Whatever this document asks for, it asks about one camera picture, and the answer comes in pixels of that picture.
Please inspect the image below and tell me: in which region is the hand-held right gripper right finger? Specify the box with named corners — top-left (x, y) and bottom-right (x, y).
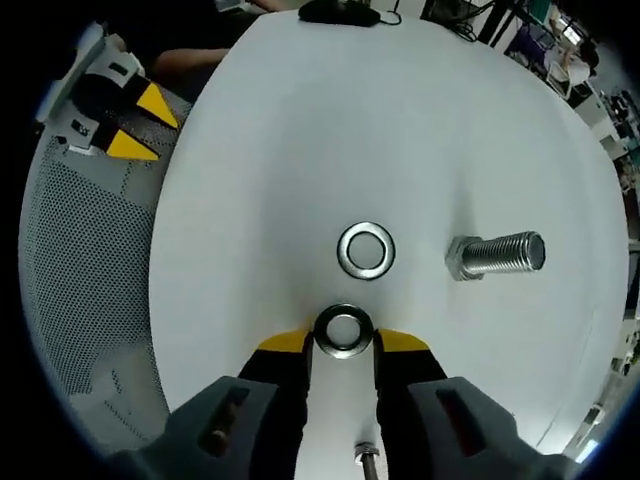
top-left (370, 325), bottom-right (569, 480)

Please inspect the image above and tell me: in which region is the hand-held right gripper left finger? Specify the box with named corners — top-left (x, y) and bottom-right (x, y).
top-left (107, 324), bottom-right (315, 480)

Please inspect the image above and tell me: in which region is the thin steel threaded stud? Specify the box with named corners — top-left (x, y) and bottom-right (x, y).
top-left (353, 441), bottom-right (380, 480)

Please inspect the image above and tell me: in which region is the large steel washer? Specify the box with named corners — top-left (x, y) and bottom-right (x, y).
top-left (336, 220), bottom-right (396, 281)
top-left (315, 302), bottom-right (374, 360)

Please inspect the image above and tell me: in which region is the thick steel threaded stud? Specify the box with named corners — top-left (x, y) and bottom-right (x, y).
top-left (446, 230), bottom-right (547, 282)

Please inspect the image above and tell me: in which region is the person's black shirt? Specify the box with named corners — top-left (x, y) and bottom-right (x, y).
top-left (99, 0), bottom-right (261, 54)

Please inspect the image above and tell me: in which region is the grey mesh office chair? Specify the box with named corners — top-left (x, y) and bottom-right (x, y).
top-left (19, 84), bottom-right (196, 446)

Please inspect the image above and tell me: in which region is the black computer mouse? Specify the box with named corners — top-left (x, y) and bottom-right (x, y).
top-left (298, 0), bottom-right (403, 27)

